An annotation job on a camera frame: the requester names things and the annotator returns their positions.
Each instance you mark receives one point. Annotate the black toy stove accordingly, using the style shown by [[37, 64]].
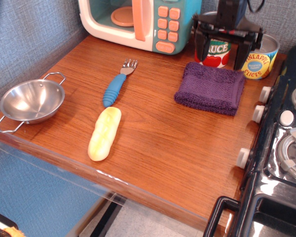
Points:
[[267, 204]]

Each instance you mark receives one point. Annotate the pineapple slices can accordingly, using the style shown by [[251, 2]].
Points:
[[260, 62]]

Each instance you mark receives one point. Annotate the small steel bowl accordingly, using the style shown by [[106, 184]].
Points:
[[33, 101]]

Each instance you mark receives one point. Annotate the tomato sauce can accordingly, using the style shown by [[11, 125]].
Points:
[[218, 53]]

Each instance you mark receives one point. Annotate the yellow toy bread loaf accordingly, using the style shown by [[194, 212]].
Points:
[[104, 133]]

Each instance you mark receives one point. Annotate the teal toy microwave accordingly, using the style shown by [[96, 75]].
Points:
[[161, 26]]

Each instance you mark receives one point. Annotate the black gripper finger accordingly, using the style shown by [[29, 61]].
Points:
[[242, 53], [202, 42]]

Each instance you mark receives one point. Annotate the orange toy plate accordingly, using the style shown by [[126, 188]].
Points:
[[123, 16]]

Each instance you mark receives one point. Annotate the blue handled fork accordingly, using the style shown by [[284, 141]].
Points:
[[112, 91]]

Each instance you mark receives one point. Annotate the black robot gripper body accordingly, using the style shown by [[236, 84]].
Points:
[[230, 24]]

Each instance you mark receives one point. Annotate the purple cloth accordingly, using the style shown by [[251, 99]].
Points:
[[210, 89]]

